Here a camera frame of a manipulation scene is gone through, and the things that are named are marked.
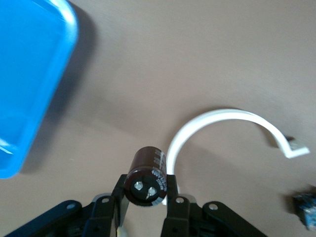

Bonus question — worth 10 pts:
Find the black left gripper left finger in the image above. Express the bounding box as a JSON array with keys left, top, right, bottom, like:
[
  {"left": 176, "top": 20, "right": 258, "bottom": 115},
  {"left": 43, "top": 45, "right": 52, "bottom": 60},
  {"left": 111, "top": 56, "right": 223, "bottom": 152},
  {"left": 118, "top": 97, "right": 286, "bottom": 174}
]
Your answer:
[{"left": 4, "top": 174, "right": 130, "bottom": 237}]

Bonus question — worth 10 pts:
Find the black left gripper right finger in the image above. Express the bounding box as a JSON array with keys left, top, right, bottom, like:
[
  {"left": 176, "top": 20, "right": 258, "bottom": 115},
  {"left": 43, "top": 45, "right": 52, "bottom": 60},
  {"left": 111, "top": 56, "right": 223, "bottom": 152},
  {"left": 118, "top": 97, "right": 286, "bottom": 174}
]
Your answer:
[{"left": 161, "top": 174, "right": 267, "bottom": 237}]

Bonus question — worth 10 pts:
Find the dark brown cylindrical capacitor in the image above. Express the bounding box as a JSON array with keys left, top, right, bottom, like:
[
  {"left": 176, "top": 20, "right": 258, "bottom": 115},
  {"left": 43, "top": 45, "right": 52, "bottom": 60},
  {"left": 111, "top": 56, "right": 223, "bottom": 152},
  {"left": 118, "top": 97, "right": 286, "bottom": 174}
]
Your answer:
[{"left": 123, "top": 145, "right": 170, "bottom": 209}]

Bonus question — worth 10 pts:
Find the large white curved clamp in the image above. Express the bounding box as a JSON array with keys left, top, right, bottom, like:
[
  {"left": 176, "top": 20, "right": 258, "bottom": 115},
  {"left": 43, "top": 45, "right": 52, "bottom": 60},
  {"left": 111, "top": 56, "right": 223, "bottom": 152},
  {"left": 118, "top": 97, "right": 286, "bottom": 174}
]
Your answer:
[{"left": 167, "top": 107, "right": 311, "bottom": 177}]

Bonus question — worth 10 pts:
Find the blue plastic tray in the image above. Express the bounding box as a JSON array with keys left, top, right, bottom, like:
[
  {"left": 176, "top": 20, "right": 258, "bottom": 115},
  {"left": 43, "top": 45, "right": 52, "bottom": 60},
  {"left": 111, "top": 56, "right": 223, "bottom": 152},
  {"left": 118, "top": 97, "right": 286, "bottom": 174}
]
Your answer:
[{"left": 0, "top": 0, "right": 79, "bottom": 180}]

